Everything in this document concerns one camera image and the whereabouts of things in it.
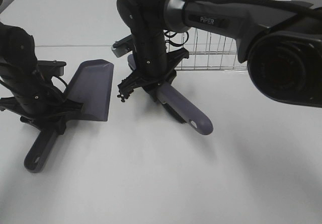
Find pile of coffee beans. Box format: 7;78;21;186
117;82;134;103

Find wire dish rack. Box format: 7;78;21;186
165;28;247;71

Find grey plastic dustpan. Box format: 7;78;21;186
24;59;114;173

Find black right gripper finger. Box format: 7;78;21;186
118;80;140;96
143;83;161;102

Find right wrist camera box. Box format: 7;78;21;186
111;35;134;58

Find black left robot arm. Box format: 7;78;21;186
1;24;83;135

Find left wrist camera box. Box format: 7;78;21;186
37;60;66;77

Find grey hand brush black bristles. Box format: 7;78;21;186
127;54;214;136

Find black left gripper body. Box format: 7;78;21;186
0;65;68;124

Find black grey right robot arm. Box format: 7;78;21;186
117;0;321;107

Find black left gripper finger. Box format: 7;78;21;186
54;117;66;135
62;100;84;113

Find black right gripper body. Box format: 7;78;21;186
124;48;189;87

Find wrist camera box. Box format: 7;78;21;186
111;35;134;58
37;60;66;77

